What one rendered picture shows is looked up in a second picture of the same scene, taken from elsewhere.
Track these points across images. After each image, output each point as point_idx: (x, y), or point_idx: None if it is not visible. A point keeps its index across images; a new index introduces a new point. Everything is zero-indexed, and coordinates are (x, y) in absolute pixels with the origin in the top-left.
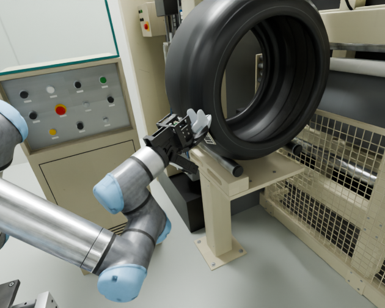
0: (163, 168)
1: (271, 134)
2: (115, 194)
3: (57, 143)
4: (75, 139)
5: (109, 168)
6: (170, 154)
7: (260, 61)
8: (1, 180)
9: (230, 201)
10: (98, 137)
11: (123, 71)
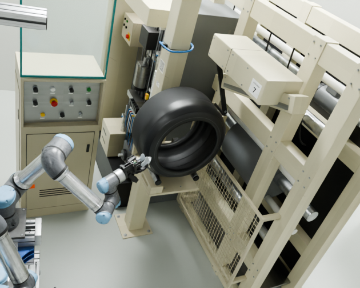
0: (124, 180)
1: (186, 164)
2: (106, 187)
3: (42, 122)
4: (54, 122)
5: None
6: (128, 174)
7: None
8: (74, 175)
9: None
10: (72, 124)
11: (104, 88)
